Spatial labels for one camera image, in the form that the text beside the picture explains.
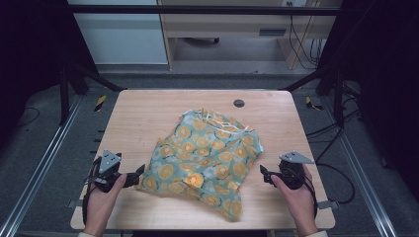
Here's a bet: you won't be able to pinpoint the thin black floor cable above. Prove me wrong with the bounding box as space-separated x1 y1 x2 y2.
17 106 42 128

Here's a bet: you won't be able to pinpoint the hanging black cables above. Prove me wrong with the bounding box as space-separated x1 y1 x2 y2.
287 1 326 71

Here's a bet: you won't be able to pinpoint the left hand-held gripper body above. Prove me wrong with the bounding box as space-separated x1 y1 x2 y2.
93 149 126 194

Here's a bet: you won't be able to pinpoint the black frame strut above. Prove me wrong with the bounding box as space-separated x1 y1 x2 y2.
282 63 346 128
58 62 126 126

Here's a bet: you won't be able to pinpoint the grey table edge bracket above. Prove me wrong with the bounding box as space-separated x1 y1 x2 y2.
316 200 340 210
67 198 92 209

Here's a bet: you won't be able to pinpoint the right hand-held gripper cable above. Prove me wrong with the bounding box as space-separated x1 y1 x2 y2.
290 168 319 218

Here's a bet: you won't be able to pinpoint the aluminium floor rail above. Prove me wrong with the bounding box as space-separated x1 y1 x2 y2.
320 97 399 237
0 95 83 237

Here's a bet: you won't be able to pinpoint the person's right hand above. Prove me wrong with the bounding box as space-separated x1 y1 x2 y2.
270 163 319 236

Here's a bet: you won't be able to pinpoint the left hand-held gripper cable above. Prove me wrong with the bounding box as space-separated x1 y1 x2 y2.
81 157 102 225

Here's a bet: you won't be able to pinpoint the hand-held gripper cable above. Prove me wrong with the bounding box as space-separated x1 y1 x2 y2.
81 157 102 225
290 168 319 218

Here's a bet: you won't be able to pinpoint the white cabinet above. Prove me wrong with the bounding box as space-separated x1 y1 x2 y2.
67 0 169 65

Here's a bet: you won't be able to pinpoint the green orange-print cloth bag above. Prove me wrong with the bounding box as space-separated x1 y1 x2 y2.
136 108 265 221

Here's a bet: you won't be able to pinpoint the person's left hand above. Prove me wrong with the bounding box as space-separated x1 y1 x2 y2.
83 173 128 236

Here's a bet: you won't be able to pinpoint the black curtain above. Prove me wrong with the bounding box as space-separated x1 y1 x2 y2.
0 0 98 146
317 0 419 194

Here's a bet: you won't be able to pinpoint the yellow black tape strip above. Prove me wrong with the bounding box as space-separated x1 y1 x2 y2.
304 96 324 112
94 95 108 113

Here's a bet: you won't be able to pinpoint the black horizontal frame bar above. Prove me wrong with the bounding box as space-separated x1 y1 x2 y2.
65 4 341 16

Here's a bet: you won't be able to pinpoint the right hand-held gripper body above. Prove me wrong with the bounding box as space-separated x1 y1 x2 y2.
278 150 314 191

